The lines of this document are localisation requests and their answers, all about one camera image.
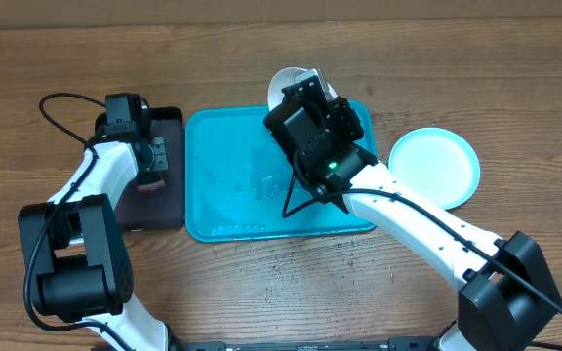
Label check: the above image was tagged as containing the light blue plate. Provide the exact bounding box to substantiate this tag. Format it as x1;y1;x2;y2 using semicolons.
388;127;481;210

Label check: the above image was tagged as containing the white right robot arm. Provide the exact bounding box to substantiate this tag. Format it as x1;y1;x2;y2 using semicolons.
263;97;562;350

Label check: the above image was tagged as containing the teal plastic tray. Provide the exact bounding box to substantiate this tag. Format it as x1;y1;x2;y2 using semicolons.
185;105;375;243

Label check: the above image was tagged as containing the pink green sponge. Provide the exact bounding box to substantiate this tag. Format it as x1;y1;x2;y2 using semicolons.
137;179;166;192

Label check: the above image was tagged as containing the white plate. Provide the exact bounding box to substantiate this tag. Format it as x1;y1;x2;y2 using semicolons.
267;67;338;111

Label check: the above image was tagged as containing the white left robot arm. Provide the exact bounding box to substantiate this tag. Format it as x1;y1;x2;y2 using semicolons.
18;93;182;351

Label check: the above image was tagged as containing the black tray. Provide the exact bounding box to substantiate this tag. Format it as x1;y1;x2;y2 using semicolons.
89;107;185;231

